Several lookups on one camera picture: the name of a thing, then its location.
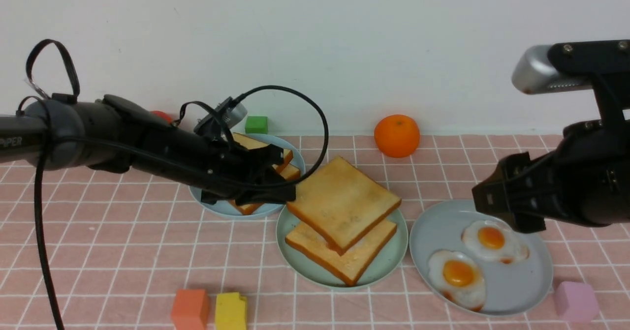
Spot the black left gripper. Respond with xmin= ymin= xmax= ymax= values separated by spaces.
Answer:
xmin=133 ymin=128 xmax=296 ymax=205

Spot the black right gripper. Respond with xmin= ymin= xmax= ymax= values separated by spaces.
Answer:
xmin=472 ymin=120 xmax=630 ymax=234

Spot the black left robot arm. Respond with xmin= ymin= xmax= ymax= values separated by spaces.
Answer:
xmin=1 ymin=95 xmax=296 ymax=205

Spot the green foam cube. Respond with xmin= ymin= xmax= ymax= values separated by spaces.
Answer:
xmin=245 ymin=116 xmax=268 ymax=134

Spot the light blue bread plate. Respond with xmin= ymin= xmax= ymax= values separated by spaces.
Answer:
xmin=189 ymin=142 xmax=306 ymax=220

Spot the back fried egg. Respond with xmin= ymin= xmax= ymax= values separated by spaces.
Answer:
xmin=461 ymin=220 xmax=530 ymax=265

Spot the fried egg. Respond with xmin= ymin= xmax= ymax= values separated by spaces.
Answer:
xmin=427 ymin=249 xmax=487 ymax=312
xmin=461 ymin=220 xmax=530 ymax=265

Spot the red yellow pomegranate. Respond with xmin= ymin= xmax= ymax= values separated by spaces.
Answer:
xmin=151 ymin=110 xmax=173 ymax=124

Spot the pink foam cube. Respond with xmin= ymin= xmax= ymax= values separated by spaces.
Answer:
xmin=554 ymin=281 xmax=600 ymax=323

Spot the orange tangerine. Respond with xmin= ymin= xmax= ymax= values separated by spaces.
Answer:
xmin=374 ymin=115 xmax=421 ymax=159

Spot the grey blue egg plate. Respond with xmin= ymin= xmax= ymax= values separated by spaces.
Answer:
xmin=409 ymin=200 xmax=553 ymax=317

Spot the yellow foam block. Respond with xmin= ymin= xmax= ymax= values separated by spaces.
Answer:
xmin=215 ymin=292 xmax=248 ymax=330

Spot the teal green centre plate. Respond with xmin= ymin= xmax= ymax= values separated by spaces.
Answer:
xmin=275 ymin=208 xmax=408 ymax=292

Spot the orange foam block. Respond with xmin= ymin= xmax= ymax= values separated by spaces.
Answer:
xmin=171 ymin=288 xmax=211 ymax=330

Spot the lower fried egg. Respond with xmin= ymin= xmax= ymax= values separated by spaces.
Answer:
xmin=427 ymin=249 xmax=487 ymax=312

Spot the pink checkered tablecloth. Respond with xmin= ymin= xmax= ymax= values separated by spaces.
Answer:
xmin=0 ymin=135 xmax=630 ymax=330

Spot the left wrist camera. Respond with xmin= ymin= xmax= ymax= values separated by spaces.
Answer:
xmin=193 ymin=97 xmax=248 ymax=139

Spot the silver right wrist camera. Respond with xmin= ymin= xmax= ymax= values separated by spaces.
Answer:
xmin=511 ymin=39 xmax=630 ymax=124

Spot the black camera cable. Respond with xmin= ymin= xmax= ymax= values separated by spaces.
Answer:
xmin=17 ymin=39 xmax=330 ymax=330

